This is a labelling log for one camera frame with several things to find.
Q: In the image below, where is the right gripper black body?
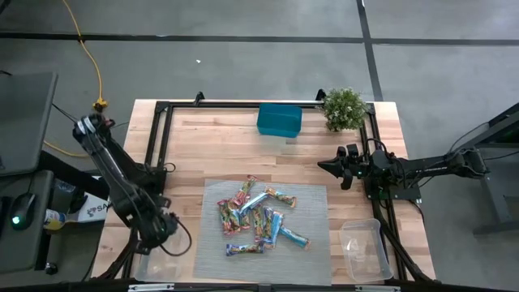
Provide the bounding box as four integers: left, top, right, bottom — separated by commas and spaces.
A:
344, 152, 372, 180

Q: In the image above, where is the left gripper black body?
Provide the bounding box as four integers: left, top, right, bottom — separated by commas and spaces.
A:
131, 204, 182, 256

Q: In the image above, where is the purple green oatmeal raisin bar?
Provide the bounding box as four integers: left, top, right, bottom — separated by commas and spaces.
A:
262, 206, 275, 241
225, 242, 266, 258

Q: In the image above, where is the clear plastic container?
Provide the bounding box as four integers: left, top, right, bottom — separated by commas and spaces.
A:
338, 217, 395, 284
132, 229, 194, 284

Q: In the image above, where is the potted green artificial plant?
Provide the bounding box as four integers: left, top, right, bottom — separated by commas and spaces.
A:
321, 87, 369, 133

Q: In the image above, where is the white printed cardboard box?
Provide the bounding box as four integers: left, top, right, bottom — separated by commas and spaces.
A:
75, 192, 109, 224

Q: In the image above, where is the teal plastic bin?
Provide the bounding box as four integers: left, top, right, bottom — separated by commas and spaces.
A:
255, 102, 303, 140

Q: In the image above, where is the grey woven placemat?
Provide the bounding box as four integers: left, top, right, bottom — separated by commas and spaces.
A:
192, 178, 333, 286

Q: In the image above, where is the yellow white bottle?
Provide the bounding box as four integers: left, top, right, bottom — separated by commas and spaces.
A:
42, 208, 67, 232

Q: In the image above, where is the black side desk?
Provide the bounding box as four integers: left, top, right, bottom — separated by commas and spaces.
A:
0, 170, 56, 273

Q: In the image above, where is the black computer mouse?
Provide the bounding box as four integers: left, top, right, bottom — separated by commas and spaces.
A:
9, 192, 37, 231

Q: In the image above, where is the black side stand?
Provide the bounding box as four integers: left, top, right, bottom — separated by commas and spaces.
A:
457, 101, 519, 237

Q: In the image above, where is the dark grey flat monitor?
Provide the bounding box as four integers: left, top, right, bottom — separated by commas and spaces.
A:
0, 71, 58, 178

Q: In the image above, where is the black cable loop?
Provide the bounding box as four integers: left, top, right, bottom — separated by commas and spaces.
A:
160, 217, 193, 258

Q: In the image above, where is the black metal table frame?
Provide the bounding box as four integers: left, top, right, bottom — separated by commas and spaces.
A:
97, 90, 438, 285

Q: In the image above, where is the yellow extension cable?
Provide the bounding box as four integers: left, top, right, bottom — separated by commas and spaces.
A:
42, 0, 109, 159

